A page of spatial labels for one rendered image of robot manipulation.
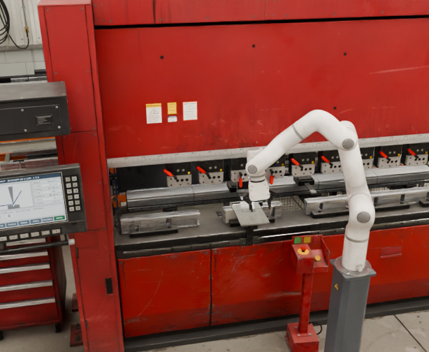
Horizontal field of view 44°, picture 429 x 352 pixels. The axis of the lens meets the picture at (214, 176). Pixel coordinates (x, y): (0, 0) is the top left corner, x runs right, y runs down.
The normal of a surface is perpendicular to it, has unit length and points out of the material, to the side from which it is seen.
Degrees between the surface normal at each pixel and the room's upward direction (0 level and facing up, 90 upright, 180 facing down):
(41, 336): 0
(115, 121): 90
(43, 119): 90
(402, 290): 103
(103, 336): 90
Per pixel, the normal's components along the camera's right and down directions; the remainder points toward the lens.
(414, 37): 0.20, 0.42
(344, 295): -0.50, 0.37
